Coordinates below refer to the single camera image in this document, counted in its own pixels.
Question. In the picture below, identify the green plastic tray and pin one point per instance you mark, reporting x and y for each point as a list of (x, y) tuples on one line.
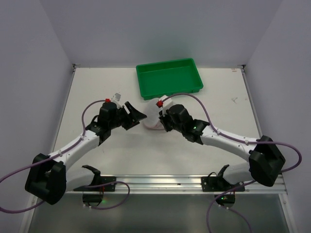
[(166, 78)]

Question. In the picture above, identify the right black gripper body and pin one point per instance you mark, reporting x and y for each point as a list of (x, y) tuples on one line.
[(164, 122)]

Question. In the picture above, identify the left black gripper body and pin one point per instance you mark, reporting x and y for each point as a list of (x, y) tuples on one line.
[(129, 117)]

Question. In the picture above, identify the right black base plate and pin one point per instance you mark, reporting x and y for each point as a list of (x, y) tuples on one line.
[(227, 178)]

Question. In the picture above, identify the aluminium mounting rail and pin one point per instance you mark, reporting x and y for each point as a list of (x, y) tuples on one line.
[(184, 184)]

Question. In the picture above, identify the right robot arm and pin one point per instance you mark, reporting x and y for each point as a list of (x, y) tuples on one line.
[(263, 161)]

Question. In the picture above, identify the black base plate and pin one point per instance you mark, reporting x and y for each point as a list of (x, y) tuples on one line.
[(227, 178), (102, 183)]

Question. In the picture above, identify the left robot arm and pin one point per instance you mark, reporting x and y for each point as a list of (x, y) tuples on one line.
[(48, 179)]

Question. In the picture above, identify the white pink mesh laundry bag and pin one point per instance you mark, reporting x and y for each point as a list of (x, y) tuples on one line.
[(152, 121)]

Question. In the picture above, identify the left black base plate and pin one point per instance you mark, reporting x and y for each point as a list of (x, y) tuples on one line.
[(102, 183)]

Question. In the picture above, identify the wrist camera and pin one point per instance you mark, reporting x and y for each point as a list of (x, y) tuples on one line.
[(165, 103), (116, 99)]

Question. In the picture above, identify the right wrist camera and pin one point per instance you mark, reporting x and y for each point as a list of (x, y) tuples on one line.
[(165, 103)]

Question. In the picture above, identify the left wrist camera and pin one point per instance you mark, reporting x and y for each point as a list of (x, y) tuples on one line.
[(116, 99)]

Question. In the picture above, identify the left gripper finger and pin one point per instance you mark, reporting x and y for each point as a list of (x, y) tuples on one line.
[(128, 124), (134, 114)]

